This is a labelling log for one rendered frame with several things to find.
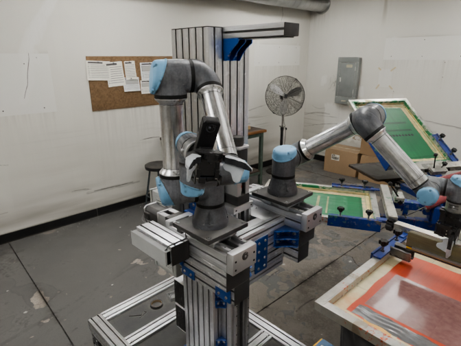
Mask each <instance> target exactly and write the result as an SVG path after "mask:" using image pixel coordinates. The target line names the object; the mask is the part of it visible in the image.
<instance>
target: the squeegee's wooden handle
mask: <svg viewBox="0 0 461 346"><path fill-rule="evenodd" d="M439 242H443V240H439V239H437V238H433V237H431V236H428V235H425V234H422V233H418V232H415V231H412V230H410V231H409V232H408V235H407V242H406V246H408V247H411V248H412V247H413V246H414V247H416V248H419V249H422V250H424V251H428V252H430V253H433V254H436V255H439V256H442V257H445V258H446V253H445V252H444V251H442V250H441V249H439V248H438V247H437V246H436V244H437V243H439ZM448 259H450V260H453V261H456V262H459V263H461V246H458V245H456V244H453V248H452V252H451V256H449V257H448Z"/></svg>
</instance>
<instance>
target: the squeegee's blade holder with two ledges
mask: <svg viewBox="0 0 461 346"><path fill-rule="evenodd" d="M412 250H415V251H418V252H421V253H424V254H426V255H430V256H432V257H435V258H438V259H440V260H443V261H446V262H449V263H451V264H455V265H457V266H460V267H461V263H459V262H456V261H453V260H451V259H447V258H445V257H442V256H439V255H436V254H433V253H430V252H428V251H424V250H422V249H419V248H416V247H414V246H413V247H412Z"/></svg>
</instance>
